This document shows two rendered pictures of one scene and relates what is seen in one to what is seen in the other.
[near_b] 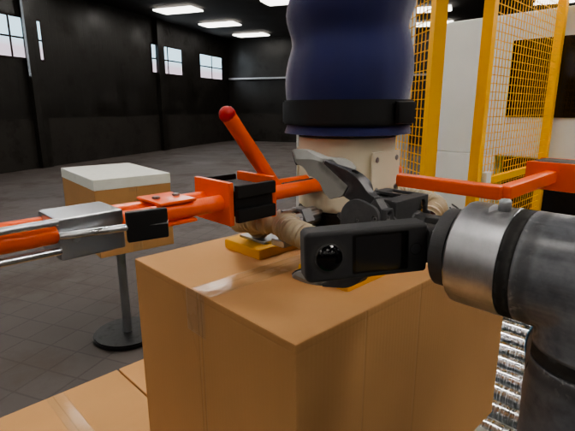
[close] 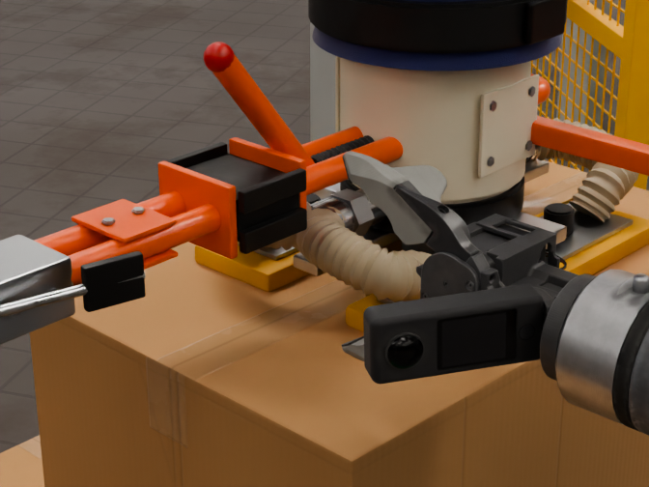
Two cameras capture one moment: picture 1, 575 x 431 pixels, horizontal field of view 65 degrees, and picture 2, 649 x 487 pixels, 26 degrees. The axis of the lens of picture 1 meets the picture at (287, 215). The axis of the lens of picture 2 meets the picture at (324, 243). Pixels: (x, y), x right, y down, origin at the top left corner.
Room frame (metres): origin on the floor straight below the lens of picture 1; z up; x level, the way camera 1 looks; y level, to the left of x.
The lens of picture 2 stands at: (-0.40, 0.05, 1.65)
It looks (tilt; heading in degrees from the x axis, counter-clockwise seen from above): 23 degrees down; 357
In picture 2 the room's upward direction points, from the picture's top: straight up
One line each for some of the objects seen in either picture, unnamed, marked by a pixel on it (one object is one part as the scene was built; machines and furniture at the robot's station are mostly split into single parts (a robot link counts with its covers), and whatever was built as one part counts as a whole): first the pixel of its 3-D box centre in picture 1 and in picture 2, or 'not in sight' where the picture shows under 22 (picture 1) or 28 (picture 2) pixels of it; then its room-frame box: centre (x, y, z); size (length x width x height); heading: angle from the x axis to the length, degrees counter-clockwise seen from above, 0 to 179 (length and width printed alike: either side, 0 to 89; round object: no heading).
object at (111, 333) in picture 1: (123, 287); not in sight; (2.52, 0.98, 0.31); 0.40 x 0.40 x 0.62
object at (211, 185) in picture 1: (235, 196); (233, 195); (0.63, 0.07, 1.24); 0.10 x 0.08 x 0.06; 44
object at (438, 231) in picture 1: (406, 234); (518, 300); (0.43, -0.12, 1.24); 0.12 x 0.09 x 0.08; 44
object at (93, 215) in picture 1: (82, 228); (7, 288); (0.48, 0.23, 1.24); 0.07 x 0.07 x 0.04; 44
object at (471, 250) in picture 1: (485, 251); (618, 340); (0.37, -0.17, 1.25); 0.09 x 0.05 x 0.10; 134
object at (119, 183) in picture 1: (115, 204); not in sight; (2.52, 0.98, 0.82); 0.60 x 0.40 x 0.40; 40
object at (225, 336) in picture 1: (334, 344); (410, 440); (0.79, -0.09, 0.92); 0.60 x 0.40 x 0.40; 133
